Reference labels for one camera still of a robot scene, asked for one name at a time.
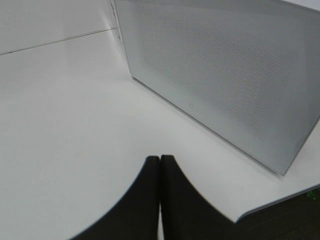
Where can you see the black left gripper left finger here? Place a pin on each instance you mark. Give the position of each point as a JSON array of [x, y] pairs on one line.
[[136, 215]]

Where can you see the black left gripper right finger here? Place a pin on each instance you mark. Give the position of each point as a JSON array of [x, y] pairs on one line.
[[185, 214]]

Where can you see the white microwave door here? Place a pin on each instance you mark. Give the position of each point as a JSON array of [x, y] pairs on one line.
[[247, 69]]

